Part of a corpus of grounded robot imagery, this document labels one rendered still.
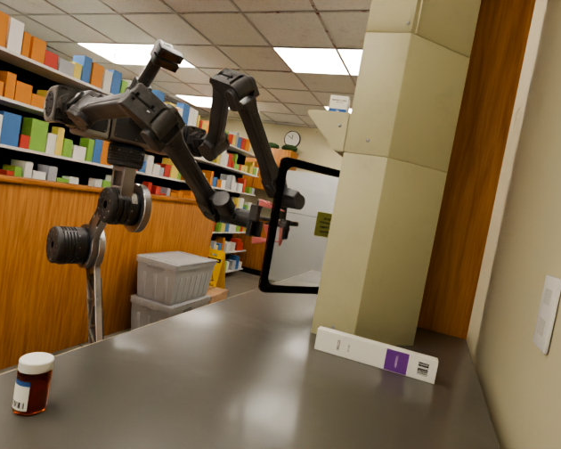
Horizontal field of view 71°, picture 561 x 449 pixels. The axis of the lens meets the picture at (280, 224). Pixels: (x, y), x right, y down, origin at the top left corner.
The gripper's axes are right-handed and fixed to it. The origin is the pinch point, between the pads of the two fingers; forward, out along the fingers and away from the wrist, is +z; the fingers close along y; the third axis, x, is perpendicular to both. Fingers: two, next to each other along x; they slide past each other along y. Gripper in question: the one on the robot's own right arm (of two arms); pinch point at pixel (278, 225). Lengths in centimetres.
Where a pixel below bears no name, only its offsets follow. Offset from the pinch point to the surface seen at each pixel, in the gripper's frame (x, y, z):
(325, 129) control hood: -18.0, 27.5, 14.3
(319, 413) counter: -54, -25, 34
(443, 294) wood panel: 20, -11, 52
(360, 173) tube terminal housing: -17.8, 17.9, 25.3
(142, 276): 139, -69, -157
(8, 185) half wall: 34, -12, -174
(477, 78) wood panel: 18, 57, 48
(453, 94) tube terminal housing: -7, 43, 43
